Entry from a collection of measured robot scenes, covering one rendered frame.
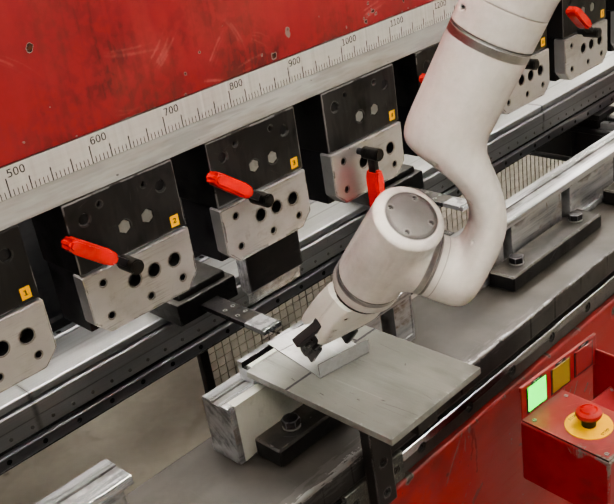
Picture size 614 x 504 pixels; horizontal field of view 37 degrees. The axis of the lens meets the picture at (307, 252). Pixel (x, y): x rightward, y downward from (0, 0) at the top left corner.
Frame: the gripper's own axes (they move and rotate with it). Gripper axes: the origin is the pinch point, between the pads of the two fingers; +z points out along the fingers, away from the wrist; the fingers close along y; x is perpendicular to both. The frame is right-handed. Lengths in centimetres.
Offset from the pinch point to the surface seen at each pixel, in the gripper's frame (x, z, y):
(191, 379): -54, 180, -43
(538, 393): 20.5, 11.4, -31.8
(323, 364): 3.2, -1.4, 3.5
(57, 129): -25.6, -29.4, 28.6
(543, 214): -7, 18, -62
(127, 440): -43, 171, -12
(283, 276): -11.2, 1.0, -0.1
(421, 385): 12.9, -7.0, -3.8
